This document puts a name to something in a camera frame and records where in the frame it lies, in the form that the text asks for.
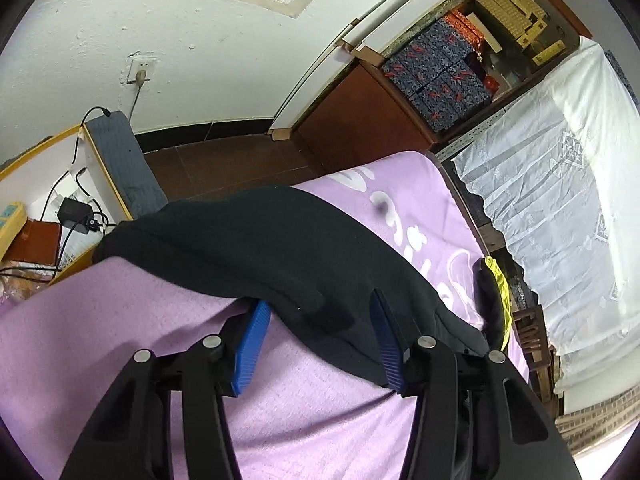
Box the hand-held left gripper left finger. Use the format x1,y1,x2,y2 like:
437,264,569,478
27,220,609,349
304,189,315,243
60,300,273,480

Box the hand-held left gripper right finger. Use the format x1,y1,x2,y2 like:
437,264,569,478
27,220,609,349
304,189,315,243
369,290,583,480

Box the black garment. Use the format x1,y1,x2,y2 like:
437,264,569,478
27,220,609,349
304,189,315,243
92,185,501,391

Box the yellow and black cloth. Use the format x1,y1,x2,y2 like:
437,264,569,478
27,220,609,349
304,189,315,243
472,256,512,356

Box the purple printed blanket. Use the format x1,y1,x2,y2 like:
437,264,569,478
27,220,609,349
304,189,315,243
0,150,531,480

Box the dark wooden chair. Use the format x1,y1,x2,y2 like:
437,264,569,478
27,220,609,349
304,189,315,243
512,302,556,406

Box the grey cushion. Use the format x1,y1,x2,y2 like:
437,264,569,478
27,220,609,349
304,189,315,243
85,110,168,221

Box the black power adapter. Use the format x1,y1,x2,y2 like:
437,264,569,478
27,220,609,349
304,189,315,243
57,197,93,226

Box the white lace cloth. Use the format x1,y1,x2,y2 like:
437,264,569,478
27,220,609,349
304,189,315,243
450,37,640,396

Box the brown wooden cabinet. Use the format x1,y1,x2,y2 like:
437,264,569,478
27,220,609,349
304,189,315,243
295,0,593,166

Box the brown leather wallet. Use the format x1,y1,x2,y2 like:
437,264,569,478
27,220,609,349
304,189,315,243
7,220,63,263

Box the stack of blue patterned boxes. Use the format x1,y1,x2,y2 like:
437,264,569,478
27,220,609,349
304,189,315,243
381,20,493,133

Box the white boards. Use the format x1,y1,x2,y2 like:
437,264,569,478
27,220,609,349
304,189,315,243
270,0,481,141

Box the orange patterned boxes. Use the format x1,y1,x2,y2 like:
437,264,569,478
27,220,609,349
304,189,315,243
445,9,487,56

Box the stack of yellow boxes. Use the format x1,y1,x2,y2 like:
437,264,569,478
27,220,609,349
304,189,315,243
472,0,568,66

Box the grey metal shelf rail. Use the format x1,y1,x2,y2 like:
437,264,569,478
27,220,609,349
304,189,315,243
435,110,506,158

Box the black cable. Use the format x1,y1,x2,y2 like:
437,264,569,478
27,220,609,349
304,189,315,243
65,106,113,171

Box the white wall socket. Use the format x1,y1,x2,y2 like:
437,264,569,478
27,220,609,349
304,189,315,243
127,57,157,85

